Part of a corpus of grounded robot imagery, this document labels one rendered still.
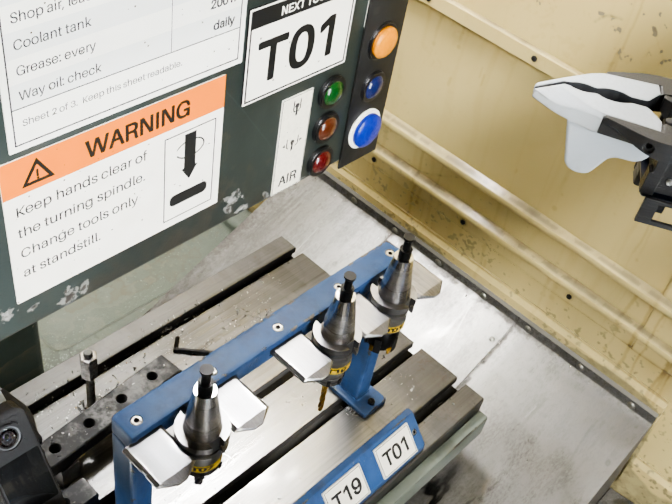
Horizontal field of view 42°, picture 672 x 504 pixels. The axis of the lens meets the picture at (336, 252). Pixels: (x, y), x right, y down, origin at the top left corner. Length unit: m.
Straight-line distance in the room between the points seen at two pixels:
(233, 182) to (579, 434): 1.15
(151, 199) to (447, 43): 1.07
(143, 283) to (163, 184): 1.47
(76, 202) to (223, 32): 0.13
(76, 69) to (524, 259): 1.25
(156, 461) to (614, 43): 0.88
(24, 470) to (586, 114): 0.54
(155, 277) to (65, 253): 1.50
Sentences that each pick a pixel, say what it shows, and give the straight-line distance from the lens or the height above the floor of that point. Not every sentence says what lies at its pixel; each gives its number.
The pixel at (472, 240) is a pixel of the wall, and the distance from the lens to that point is 1.72.
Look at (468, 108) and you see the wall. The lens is 1.60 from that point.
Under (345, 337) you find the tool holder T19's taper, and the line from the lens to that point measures 1.10.
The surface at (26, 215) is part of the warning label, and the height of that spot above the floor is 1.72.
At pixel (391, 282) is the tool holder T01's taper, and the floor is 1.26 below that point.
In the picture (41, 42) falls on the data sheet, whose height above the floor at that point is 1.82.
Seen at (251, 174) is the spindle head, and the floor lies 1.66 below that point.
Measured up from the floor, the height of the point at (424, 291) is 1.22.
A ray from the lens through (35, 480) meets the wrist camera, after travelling 0.83.
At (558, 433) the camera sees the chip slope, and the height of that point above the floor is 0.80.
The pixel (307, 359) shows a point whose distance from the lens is 1.10.
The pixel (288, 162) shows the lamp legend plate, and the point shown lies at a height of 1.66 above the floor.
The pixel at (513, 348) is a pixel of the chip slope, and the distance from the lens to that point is 1.72.
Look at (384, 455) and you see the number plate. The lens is 1.37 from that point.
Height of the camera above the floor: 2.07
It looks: 43 degrees down
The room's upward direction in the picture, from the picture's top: 12 degrees clockwise
